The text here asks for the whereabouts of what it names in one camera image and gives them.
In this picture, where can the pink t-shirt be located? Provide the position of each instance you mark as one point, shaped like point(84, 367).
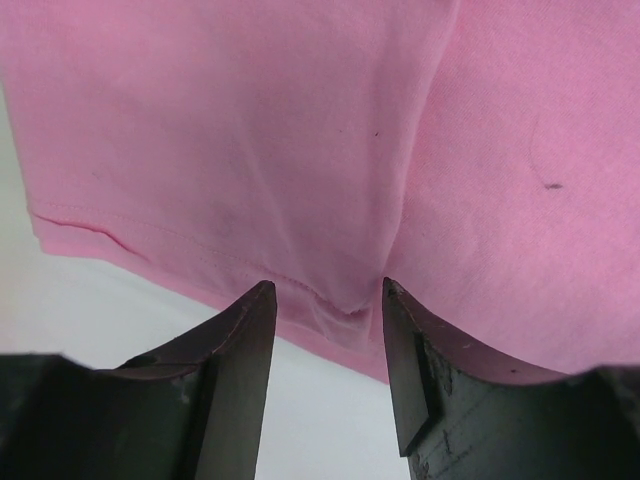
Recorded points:
point(484, 154)

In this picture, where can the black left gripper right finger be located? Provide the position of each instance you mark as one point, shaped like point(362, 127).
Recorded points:
point(464, 410)

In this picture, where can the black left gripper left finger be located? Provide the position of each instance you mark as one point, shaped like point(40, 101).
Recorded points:
point(191, 408)

